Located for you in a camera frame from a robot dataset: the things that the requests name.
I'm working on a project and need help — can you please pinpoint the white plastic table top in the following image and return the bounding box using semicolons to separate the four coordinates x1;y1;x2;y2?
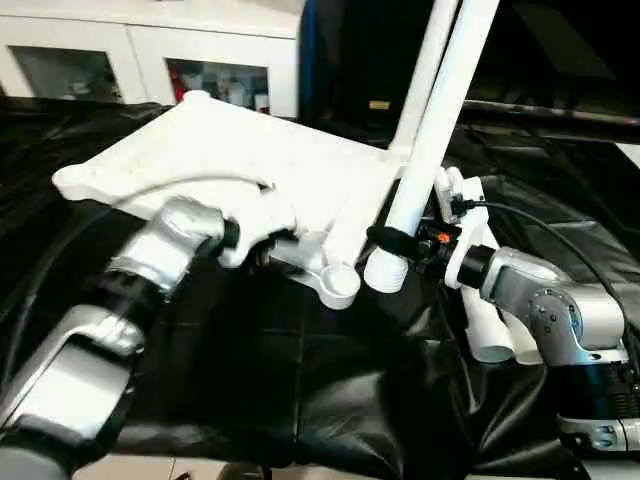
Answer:
52;90;407;312

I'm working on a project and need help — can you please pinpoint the white plastic table leg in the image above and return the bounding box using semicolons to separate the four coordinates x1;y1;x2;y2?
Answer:
503;319;545;366
383;0;465;167
462;287;517;363
363;0;500;295

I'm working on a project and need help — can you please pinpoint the black plastic mat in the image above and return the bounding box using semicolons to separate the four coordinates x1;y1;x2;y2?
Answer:
0;97;640;474

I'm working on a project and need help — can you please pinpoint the long dark metal rod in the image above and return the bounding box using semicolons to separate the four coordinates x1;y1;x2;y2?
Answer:
462;98;640;127

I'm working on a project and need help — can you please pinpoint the red bottle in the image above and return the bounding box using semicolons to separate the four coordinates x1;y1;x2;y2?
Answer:
168;66;185;105

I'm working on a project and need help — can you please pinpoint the white flat board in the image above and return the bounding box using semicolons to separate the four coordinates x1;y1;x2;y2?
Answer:
613;141;640;172

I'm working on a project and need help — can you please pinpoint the white cabinet with glass doors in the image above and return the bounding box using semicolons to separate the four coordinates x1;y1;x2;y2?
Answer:
0;0;302;120

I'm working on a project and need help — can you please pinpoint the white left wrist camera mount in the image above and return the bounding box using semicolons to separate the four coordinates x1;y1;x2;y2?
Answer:
216;178;302;270

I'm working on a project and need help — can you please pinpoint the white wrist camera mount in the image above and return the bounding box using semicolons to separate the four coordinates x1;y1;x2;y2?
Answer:
216;178;302;270
432;166;490;292

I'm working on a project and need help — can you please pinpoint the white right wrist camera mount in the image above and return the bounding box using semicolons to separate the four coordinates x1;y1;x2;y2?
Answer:
432;166;490;292

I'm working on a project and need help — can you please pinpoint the black left wrist camera cable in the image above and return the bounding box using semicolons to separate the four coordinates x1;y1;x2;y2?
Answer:
0;172;278;401

